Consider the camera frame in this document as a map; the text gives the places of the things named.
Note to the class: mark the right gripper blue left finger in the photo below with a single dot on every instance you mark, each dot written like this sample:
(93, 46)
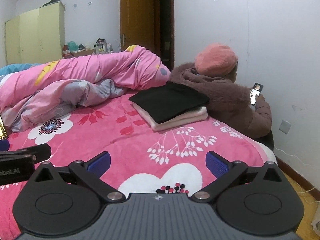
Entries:
(88, 174)

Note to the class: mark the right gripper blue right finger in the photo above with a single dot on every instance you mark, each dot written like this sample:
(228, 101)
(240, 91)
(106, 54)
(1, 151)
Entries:
(227, 175)

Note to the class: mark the black garment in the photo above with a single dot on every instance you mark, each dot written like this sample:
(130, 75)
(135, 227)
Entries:
(169, 101)

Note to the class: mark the pink floral bed sheet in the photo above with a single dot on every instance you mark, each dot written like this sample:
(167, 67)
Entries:
(142, 160)

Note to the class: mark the folded white pink garment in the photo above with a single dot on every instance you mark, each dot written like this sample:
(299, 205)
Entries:
(196, 115)

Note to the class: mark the person in brown fleece coat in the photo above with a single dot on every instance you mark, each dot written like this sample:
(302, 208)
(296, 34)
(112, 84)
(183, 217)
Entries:
(229, 102)

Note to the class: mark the pink grey quilt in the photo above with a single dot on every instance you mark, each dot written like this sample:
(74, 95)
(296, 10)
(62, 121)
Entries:
(54, 89)

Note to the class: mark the phone in person's hand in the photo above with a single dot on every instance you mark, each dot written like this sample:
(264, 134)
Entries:
(255, 92)

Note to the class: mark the pink beret hat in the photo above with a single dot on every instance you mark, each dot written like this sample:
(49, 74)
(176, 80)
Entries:
(216, 60)

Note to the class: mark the clutter on far table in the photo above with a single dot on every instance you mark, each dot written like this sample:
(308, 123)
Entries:
(72, 49)

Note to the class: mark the yellow green wardrobe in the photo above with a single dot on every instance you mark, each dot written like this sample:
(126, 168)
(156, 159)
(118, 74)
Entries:
(36, 36)

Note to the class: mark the brown wooden door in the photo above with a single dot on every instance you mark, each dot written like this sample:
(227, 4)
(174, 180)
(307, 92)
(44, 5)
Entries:
(150, 24)

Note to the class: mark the wall socket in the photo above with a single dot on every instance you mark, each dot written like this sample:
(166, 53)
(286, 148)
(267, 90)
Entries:
(285, 126)

